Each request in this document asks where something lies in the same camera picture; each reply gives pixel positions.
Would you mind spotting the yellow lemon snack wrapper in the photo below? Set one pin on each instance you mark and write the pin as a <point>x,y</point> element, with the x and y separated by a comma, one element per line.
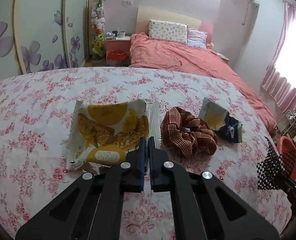
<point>105,134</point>

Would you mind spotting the pink floral tablecloth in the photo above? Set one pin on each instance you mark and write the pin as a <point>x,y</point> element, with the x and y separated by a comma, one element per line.
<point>36,111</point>

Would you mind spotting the white floral pillow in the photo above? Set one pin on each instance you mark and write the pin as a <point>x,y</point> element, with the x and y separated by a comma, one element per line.
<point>168,31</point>

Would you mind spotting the striped pink pillow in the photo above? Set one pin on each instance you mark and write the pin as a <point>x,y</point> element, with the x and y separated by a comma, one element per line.
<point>196,38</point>

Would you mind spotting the stuffed toys hanging column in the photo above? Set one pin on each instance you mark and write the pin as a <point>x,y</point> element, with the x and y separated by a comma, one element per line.
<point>97,30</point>

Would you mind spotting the navy yellow small wrapper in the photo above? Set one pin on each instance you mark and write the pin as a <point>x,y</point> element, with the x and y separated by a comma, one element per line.
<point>219,120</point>

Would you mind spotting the white wire rack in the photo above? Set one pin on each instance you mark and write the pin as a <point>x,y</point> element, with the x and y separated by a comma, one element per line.
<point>286,127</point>

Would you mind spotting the red bin under nightstand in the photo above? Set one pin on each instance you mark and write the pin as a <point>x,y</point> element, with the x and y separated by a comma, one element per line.
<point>116,58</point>

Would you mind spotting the orange plastic laundry basket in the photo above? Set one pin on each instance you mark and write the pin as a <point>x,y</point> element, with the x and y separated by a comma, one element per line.
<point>287,151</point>

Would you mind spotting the bed with coral duvet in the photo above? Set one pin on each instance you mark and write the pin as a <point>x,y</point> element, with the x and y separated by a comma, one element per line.
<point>148,53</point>

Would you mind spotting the floral sliding wardrobe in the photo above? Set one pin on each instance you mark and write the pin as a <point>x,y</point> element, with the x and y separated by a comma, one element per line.
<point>42,35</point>

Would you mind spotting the pink right nightstand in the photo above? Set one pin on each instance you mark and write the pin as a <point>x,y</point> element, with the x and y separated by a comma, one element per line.
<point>224,58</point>

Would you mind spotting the pink nightstand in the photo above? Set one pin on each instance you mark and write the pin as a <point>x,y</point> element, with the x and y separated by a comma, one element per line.
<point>224,58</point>
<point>119,43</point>

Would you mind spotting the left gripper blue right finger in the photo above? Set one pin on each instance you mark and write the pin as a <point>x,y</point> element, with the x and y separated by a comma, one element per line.
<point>155,161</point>

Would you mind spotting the black mesh mat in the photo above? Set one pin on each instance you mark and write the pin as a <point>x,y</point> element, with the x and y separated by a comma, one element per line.
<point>270,169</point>

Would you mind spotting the pink window curtain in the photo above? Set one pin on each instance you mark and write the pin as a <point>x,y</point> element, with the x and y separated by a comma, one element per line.
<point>280,78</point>

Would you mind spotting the brown knitted scrunchie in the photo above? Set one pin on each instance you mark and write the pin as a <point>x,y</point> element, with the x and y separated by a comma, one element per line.
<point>187,134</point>

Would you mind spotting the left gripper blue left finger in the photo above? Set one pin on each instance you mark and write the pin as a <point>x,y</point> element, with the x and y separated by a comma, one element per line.
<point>140,165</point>

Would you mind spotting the pink left nightstand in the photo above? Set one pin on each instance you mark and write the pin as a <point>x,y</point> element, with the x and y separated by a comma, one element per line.
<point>119,43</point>

